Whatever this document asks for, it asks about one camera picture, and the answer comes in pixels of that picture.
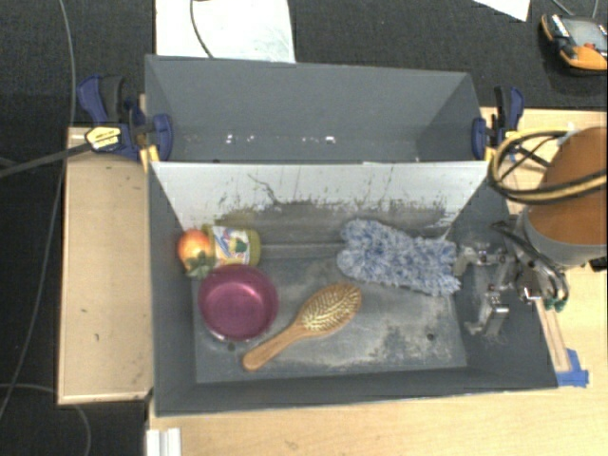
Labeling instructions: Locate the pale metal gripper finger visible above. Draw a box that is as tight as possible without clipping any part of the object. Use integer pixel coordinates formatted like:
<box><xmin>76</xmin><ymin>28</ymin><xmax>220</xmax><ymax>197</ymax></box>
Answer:
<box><xmin>453</xmin><ymin>243</ymin><xmax>504</xmax><ymax>276</ymax></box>
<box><xmin>463</xmin><ymin>292</ymin><xmax>511</xmax><ymax>336</ymax></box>

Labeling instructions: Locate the blue and white fluffy duster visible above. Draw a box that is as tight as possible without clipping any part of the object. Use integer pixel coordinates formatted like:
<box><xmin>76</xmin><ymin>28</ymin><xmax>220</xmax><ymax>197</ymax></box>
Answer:
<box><xmin>335</xmin><ymin>218</ymin><xmax>464</xmax><ymax>298</ymax></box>

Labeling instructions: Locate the wooden hairbrush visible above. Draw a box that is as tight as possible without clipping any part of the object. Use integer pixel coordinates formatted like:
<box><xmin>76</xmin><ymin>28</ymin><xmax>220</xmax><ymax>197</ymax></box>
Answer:
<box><xmin>241</xmin><ymin>282</ymin><xmax>364</xmax><ymax>372</ymax></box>

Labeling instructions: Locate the grey metal bin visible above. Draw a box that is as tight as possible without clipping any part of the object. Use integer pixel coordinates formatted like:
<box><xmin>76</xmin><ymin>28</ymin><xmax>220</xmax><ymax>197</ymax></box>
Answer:
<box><xmin>143</xmin><ymin>53</ymin><xmax>560</xmax><ymax>417</ymax></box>

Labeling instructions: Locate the purple bowl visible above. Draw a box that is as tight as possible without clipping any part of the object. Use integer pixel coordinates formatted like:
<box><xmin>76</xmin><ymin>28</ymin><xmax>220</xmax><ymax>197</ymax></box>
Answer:
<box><xmin>197</xmin><ymin>263</ymin><xmax>280</xmax><ymax>343</ymax></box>

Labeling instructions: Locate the jar with colourful label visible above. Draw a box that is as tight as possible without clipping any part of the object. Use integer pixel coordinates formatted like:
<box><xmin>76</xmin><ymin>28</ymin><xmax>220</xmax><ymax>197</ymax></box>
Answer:
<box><xmin>201</xmin><ymin>224</ymin><xmax>262</xmax><ymax>270</ymax></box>

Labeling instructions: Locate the red and yellow toy apple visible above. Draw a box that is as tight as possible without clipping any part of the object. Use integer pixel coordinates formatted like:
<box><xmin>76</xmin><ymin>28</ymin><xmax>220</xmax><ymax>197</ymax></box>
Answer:
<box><xmin>177</xmin><ymin>228</ymin><xmax>216</xmax><ymax>280</ymax></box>

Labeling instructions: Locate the pale wood flat board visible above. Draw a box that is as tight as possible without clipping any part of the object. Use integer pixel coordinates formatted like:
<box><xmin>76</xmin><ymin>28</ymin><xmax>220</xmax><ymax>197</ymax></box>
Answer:
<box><xmin>56</xmin><ymin>125</ymin><xmax>156</xmax><ymax>406</ymax></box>

